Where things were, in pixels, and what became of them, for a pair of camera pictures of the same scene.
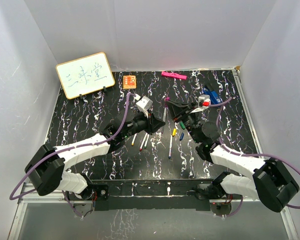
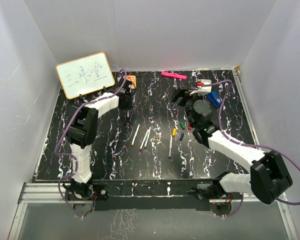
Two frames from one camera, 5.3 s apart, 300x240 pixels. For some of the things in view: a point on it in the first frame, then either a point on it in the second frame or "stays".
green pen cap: (182, 125) stays
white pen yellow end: (134, 138) stays
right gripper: (177, 109) to (180, 92)
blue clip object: (214, 98) stays
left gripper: (152, 123) to (129, 106)
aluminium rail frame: (28, 192) stays
